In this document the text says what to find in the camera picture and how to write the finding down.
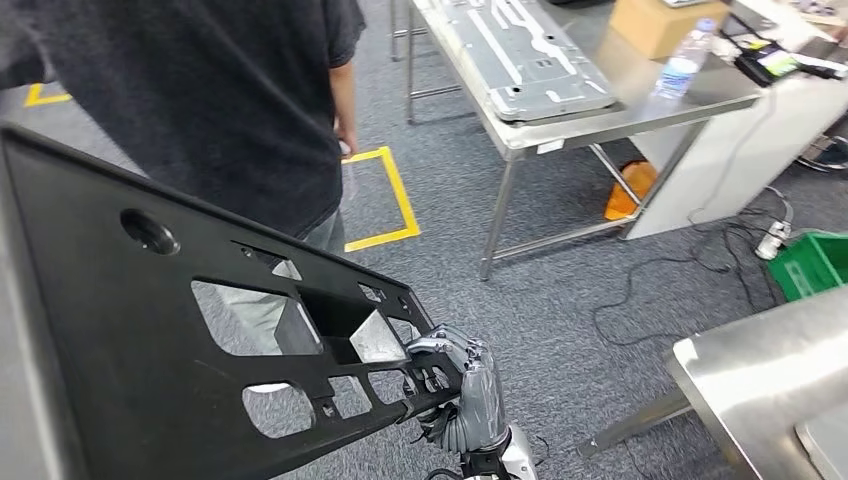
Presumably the person's hand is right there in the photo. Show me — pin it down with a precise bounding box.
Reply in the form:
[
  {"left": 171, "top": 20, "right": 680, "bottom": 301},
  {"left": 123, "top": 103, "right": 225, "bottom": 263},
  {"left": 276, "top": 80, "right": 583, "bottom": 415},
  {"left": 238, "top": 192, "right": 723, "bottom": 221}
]
[{"left": 337, "top": 119, "right": 360, "bottom": 158}]

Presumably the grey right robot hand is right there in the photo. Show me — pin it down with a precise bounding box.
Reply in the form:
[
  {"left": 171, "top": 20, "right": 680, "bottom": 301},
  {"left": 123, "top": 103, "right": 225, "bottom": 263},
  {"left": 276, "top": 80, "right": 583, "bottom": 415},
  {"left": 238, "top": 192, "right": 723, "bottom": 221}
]
[{"left": 402, "top": 324, "right": 511, "bottom": 455}]

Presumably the black perforated plastic panel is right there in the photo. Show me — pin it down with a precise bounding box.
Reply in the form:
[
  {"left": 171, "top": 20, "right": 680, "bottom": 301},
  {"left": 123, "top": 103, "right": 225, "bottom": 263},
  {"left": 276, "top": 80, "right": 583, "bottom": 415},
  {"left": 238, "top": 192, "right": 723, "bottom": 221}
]
[{"left": 0, "top": 122, "right": 465, "bottom": 480}]

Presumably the stainless steel workbench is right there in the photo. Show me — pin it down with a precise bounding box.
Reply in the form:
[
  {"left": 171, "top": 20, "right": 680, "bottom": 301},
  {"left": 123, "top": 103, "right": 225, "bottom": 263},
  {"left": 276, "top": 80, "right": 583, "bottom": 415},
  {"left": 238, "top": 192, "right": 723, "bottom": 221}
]
[
  {"left": 576, "top": 286, "right": 848, "bottom": 480},
  {"left": 389, "top": 0, "right": 763, "bottom": 283}
]

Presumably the person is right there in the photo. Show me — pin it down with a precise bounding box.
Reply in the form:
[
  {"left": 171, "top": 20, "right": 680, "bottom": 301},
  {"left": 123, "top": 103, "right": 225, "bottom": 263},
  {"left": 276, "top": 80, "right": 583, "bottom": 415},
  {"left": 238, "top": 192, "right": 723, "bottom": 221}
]
[{"left": 0, "top": 0, "right": 368, "bottom": 395}]

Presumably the grey sheet metal plate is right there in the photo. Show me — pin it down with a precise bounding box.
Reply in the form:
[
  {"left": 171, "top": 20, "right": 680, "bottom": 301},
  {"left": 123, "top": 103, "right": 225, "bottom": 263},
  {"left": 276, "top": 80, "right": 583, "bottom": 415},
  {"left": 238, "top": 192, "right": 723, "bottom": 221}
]
[{"left": 430, "top": 0, "right": 619, "bottom": 125}]

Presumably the orange bag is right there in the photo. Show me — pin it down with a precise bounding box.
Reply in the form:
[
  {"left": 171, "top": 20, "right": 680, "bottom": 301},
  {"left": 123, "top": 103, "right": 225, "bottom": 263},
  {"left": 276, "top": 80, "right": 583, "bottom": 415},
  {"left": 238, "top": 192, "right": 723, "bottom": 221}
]
[{"left": 602, "top": 160, "right": 660, "bottom": 222}]

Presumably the brown cardboard box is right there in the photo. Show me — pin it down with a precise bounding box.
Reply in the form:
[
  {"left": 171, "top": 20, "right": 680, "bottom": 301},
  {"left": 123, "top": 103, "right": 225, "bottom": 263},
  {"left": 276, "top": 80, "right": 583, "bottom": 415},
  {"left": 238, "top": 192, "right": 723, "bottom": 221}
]
[{"left": 608, "top": 0, "right": 730, "bottom": 62}]

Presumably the white power strip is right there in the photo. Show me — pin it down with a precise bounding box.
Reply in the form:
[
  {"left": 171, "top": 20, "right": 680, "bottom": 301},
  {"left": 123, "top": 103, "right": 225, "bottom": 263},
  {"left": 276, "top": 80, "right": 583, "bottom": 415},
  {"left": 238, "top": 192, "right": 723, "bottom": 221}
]
[{"left": 755, "top": 219, "right": 794, "bottom": 262}]

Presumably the clear plastic water bottle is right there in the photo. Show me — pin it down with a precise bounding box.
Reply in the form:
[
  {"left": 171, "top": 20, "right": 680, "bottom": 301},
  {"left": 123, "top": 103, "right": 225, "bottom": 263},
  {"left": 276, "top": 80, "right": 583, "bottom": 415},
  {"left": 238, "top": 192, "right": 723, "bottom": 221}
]
[{"left": 652, "top": 17, "right": 719, "bottom": 102}]

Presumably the white desk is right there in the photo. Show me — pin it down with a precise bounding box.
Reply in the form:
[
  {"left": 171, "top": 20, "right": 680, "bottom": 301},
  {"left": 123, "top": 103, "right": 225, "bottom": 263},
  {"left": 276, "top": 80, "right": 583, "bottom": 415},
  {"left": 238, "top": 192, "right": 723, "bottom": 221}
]
[{"left": 622, "top": 0, "right": 848, "bottom": 241}]

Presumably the green plastic crate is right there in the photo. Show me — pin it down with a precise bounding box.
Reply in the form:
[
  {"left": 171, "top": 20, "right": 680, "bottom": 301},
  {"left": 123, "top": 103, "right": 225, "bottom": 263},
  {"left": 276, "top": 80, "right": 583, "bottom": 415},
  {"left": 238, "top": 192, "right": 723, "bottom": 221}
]
[{"left": 767, "top": 230, "right": 848, "bottom": 304}]

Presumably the black handheld device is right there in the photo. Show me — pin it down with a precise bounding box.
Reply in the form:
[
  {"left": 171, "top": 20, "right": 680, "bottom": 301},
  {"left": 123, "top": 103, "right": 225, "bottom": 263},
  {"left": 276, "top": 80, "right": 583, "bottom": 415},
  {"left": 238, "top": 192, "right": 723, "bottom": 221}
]
[{"left": 731, "top": 39, "right": 848, "bottom": 89}]

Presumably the black floor cable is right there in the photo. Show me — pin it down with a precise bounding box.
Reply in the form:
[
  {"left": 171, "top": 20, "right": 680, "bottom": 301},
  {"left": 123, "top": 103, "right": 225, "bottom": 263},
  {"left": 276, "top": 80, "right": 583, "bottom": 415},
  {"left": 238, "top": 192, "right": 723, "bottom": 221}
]
[{"left": 590, "top": 188, "right": 796, "bottom": 349}]

